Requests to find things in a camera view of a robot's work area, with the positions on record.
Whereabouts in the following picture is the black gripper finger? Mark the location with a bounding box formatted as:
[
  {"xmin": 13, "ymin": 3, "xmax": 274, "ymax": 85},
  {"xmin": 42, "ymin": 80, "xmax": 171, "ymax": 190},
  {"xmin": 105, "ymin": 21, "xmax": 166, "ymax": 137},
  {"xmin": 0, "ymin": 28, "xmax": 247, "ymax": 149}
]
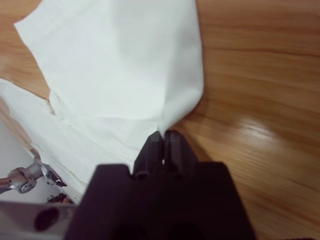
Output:
[
  {"xmin": 164, "ymin": 129, "xmax": 200, "ymax": 179},
  {"xmin": 131, "ymin": 131, "xmax": 165, "ymax": 180}
]

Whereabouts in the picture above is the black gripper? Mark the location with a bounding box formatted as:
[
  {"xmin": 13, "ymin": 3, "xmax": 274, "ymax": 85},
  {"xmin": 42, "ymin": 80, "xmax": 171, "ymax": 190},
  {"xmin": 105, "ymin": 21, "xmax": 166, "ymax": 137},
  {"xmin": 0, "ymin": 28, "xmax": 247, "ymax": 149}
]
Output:
[{"xmin": 46, "ymin": 169, "xmax": 68, "ymax": 188}]

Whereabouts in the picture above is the white T-shirt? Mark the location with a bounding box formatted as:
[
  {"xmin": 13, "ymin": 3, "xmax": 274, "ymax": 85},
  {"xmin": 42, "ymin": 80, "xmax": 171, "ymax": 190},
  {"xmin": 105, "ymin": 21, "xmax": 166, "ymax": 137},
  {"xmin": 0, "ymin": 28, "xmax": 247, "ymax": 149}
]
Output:
[{"xmin": 0, "ymin": 0, "xmax": 205, "ymax": 201}]

